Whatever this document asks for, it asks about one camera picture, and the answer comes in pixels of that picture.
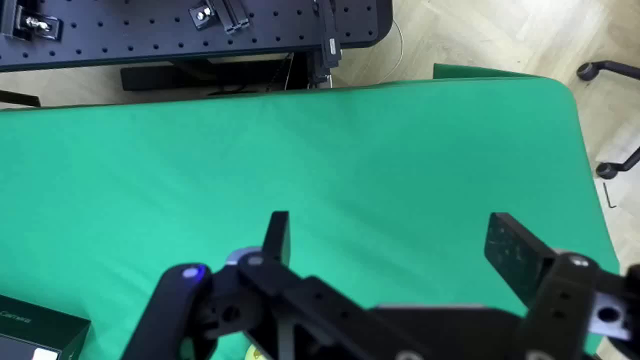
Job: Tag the black perforated breadboard table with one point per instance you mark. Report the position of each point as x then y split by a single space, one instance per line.
93 32

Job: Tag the black rectangular box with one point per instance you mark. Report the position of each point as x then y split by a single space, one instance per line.
34 333

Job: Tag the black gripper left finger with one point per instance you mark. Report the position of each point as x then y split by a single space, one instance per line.
277 240

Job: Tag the green table cloth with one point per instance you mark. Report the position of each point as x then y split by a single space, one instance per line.
388 191

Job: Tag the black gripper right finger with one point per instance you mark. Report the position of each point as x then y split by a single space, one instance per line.
516 255

